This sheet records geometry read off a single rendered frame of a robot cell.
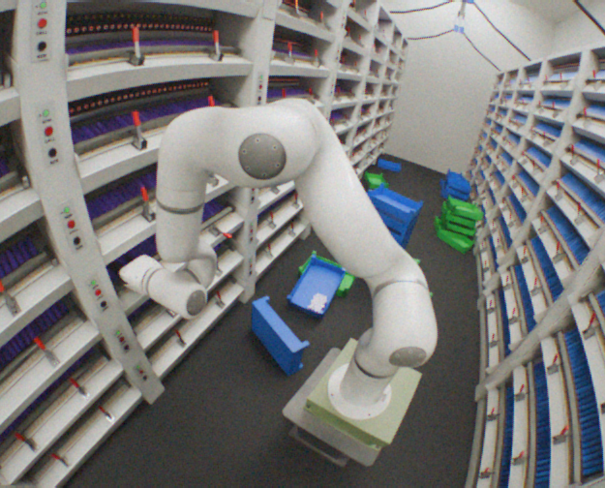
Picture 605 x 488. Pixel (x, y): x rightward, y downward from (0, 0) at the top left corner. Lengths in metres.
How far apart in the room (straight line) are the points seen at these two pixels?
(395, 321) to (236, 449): 0.84
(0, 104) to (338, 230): 0.60
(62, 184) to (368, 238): 0.57
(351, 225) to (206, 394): 0.99
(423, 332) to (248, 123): 0.40
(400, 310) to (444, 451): 0.96
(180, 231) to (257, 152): 0.26
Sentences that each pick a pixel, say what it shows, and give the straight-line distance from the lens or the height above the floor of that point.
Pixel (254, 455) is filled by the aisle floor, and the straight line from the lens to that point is 1.14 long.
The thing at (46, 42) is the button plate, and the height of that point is 1.20.
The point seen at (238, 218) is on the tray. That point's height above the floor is 0.52.
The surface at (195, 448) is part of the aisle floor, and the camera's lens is 1.17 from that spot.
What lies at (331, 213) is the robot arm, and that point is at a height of 0.93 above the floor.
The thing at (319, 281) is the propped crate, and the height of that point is 0.07.
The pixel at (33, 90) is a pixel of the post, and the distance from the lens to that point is 0.59.
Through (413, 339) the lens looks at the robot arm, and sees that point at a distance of 0.48.
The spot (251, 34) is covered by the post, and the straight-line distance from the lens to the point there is 1.01.
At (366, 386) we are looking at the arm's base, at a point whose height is 0.51.
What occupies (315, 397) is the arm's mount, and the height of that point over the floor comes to 0.37.
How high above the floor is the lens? 1.12
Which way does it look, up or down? 36 degrees down
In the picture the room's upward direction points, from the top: 9 degrees clockwise
